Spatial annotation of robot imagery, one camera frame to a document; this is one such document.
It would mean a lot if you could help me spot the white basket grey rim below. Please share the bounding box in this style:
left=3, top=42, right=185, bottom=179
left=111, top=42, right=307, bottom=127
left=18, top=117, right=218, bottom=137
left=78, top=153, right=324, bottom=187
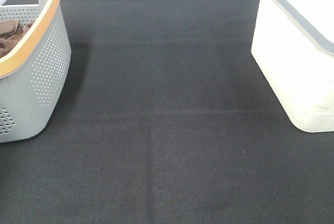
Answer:
left=251, top=0, right=333, bottom=133

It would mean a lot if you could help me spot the brown towel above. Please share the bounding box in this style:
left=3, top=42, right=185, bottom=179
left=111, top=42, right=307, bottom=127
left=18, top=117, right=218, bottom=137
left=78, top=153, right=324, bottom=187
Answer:
left=0, top=19, right=34, bottom=58

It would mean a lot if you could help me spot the grey perforated laundry basket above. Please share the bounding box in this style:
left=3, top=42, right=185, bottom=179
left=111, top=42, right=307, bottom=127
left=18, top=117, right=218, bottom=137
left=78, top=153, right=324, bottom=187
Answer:
left=1, top=0, right=71, bottom=143

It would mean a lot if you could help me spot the black table cloth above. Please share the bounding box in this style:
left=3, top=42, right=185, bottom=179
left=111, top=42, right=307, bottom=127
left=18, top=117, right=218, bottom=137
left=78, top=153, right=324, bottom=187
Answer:
left=1, top=0, right=333, bottom=223

